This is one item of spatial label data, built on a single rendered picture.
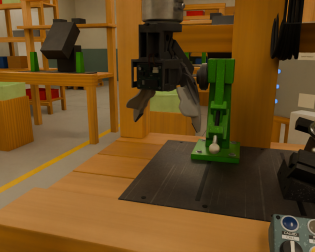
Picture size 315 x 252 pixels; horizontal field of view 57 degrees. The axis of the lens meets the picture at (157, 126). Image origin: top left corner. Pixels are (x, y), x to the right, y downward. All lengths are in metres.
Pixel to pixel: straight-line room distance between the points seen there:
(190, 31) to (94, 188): 0.63
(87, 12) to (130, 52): 11.47
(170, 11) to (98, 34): 11.68
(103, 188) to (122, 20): 0.58
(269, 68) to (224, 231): 0.58
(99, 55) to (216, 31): 11.21
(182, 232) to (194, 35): 0.72
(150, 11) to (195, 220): 0.37
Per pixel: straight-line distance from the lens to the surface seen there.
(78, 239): 0.52
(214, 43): 1.05
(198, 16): 7.65
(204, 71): 0.80
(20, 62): 6.31
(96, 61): 12.27
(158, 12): 0.53
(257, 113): 0.98
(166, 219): 0.55
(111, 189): 0.70
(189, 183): 0.68
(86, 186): 0.72
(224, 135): 0.80
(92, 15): 12.36
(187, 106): 0.54
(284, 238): 0.47
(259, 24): 0.96
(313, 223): 0.49
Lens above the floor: 1.19
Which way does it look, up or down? 15 degrees down
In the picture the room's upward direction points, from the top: straight up
